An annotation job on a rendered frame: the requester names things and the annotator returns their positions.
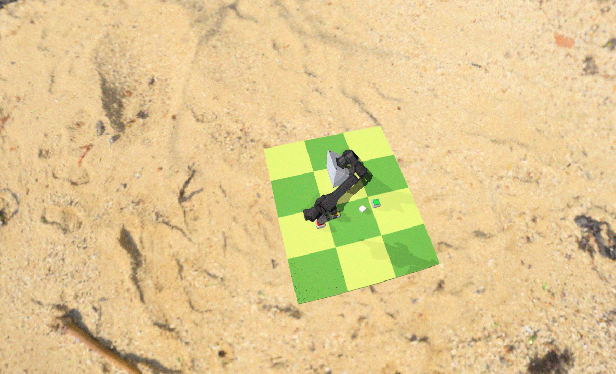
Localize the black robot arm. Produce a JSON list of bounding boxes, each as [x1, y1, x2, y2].
[[305, 150, 367, 225]]

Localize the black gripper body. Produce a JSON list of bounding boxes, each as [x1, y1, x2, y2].
[[303, 205, 338, 221]]

